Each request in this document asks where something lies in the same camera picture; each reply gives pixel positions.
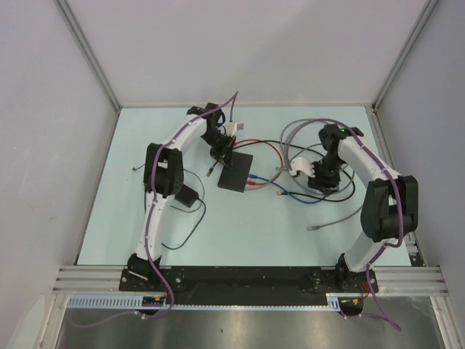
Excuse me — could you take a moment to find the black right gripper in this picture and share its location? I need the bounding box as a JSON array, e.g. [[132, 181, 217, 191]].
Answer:
[[305, 153, 345, 196]]

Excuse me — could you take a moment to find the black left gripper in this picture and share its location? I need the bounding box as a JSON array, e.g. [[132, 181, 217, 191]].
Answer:
[[201, 129, 236, 170]]

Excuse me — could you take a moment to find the black ethernet cable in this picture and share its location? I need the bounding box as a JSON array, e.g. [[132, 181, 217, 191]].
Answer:
[[206, 140, 357, 204]]

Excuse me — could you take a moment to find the black network switch box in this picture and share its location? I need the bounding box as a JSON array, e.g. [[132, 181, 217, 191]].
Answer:
[[217, 151, 254, 193]]

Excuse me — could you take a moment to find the blue ethernet cable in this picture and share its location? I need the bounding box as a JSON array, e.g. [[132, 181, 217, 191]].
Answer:
[[246, 173, 328, 205]]

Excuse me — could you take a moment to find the red ethernet cable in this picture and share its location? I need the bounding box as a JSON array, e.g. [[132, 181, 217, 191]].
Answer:
[[232, 137, 283, 187]]

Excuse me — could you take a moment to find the thin black power cable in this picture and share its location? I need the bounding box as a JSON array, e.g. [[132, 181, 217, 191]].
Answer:
[[159, 167, 207, 251]]

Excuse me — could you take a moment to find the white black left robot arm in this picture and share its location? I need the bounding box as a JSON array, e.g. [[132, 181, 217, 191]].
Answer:
[[127, 103, 237, 291]]

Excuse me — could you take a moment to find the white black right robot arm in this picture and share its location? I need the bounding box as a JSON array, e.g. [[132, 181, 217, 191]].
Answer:
[[307, 119, 419, 292]]

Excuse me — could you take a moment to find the black power adapter brick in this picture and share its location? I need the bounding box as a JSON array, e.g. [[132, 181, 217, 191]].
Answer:
[[174, 184, 199, 208]]

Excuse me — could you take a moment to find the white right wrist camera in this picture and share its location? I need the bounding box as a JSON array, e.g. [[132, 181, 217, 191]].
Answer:
[[288, 156, 315, 178]]

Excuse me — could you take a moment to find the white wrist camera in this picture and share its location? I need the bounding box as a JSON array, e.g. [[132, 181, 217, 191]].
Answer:
[[224, 121, 243, 137], [288, 156, 315, 178]]

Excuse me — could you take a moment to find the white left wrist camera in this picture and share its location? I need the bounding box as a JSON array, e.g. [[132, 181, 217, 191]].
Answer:
[[224, 121, 243, 137]]

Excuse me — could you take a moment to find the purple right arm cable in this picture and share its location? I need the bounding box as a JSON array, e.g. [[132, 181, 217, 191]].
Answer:
[[283, 118, 403, 332]]

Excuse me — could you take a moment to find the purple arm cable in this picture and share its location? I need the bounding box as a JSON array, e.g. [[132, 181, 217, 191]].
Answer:
[[68, 90, 240, 330], [283, 118, 403, 332]]

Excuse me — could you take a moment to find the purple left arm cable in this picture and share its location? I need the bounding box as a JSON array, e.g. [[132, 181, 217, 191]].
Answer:
[[68, 90, 240, 330]]

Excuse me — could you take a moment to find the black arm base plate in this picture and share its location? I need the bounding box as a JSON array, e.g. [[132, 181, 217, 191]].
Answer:
[[119, 265, 381, 316]]

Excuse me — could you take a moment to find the aluminium front frame rail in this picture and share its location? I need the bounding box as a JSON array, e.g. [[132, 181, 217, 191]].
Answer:
[[53, 265, 448, 296]]

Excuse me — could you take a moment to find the grey slotted cable duct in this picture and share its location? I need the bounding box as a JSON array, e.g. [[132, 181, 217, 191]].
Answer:
[[68, 294, 340, 311]]

